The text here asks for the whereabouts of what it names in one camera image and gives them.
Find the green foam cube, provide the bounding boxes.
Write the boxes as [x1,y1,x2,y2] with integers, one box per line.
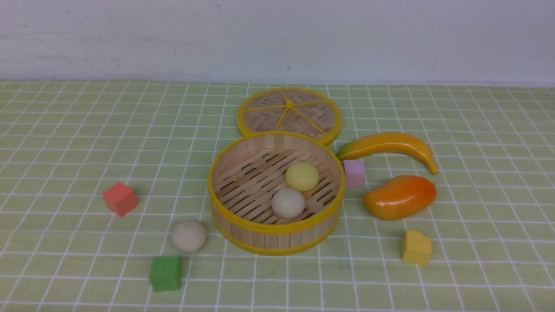
[149,256,182,292]

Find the white bun front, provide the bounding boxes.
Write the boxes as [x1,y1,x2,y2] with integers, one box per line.
[271,188,306,219]

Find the yellow toy banana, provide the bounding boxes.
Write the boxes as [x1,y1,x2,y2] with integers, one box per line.
[336,132,439,175]

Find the pink foam cube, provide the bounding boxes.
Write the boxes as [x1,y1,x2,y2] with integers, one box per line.
[343,159,366,188]

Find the orange toy mango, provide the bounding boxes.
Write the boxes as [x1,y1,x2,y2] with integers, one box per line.
[362,175,437,221]

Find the white bun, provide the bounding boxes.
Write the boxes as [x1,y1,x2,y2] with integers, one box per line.
[171,220,208,253]
[271,188,306,219]

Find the yellow bun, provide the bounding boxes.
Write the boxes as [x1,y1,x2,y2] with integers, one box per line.
[285,162,320,192]

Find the yellow foam block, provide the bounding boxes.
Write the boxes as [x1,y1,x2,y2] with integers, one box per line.
[401,230,432,267]

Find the bamboo steamer tray yellow rims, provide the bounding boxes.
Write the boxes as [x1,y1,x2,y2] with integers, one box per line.
[207,132,346,256]

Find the red foam cube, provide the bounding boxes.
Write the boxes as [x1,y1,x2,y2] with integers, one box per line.
[102,182,138,217]

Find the green checkered tablecloth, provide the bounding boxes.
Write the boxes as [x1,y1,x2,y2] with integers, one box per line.
[0,81,555,312]

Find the bamboo steamer lid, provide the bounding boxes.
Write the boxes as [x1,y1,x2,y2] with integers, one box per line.
[236,87,342,146]

